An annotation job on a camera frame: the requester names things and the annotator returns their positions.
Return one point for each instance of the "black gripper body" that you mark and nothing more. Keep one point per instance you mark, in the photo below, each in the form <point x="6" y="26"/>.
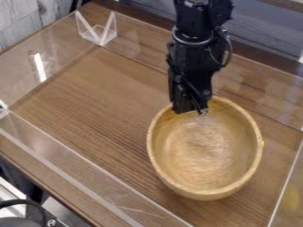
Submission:
<point x="197" y="60"/>

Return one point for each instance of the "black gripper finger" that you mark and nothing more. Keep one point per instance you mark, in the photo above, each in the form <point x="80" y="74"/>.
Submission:
<point x="187" y="105"/>
<point x="175" y="85"/>

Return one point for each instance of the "brown wooden bowl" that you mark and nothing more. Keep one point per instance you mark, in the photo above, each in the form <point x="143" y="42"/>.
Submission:
<point x="206" y="155"/>

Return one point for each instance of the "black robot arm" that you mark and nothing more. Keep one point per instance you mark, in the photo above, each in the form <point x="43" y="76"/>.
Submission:
<point x="201" y="18"/>

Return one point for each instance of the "clear acrylic corner bracket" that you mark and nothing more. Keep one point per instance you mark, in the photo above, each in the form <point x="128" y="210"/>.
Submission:
<point x="98" y="34"/>

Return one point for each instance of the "black table frame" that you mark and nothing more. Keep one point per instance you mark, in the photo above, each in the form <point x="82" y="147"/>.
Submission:
<point x="38" y="207"/>

